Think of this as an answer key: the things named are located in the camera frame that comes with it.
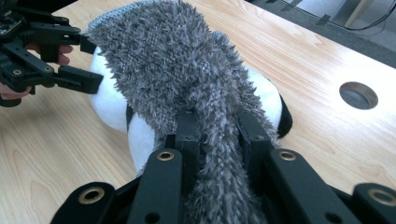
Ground panda plush toy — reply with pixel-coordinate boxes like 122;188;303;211
89;29;294;180

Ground grey fuzzy sock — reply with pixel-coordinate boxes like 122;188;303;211
85;0;281;224

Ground black tape strip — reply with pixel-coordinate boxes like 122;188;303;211
315;13;332;26

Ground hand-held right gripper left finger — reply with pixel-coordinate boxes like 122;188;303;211
165;110;202;191

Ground black hanging cable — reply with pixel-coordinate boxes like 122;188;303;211
341;2;396;32

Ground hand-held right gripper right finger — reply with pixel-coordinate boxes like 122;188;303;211
235;107;276;189

